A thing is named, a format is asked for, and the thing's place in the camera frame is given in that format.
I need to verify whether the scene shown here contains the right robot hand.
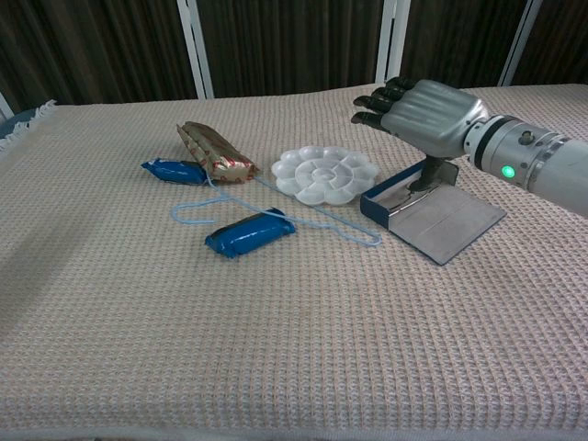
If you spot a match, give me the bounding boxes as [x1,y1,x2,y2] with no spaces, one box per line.
[351,76,489,194]

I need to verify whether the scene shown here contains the thin-framed eyeglasses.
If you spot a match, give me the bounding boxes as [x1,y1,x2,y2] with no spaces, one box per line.
[389,186,432,216]

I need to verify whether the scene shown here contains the blue glasses case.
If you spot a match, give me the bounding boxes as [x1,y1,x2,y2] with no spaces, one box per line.
[359,160,508,266]

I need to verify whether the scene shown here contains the white flower paint palette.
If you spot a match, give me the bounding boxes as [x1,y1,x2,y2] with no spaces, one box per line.
[269,145,380,206]

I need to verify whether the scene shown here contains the dark brown curtain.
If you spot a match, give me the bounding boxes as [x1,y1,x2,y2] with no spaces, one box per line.
[0,0,588,111]

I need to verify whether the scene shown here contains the gold snack packet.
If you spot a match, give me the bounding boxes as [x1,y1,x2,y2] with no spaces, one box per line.
[176,120,260,185]

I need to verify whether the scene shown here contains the blue snack packet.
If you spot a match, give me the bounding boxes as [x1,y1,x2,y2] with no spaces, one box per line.
[140,157,208,187]
[204,207,295,259]

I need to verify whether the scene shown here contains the beige waffle tablecloth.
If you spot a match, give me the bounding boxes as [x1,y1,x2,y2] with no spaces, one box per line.
[0,82,588,435]

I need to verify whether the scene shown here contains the light blue wire hanger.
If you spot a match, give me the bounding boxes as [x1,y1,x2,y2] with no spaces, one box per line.
[171,172,383,248]

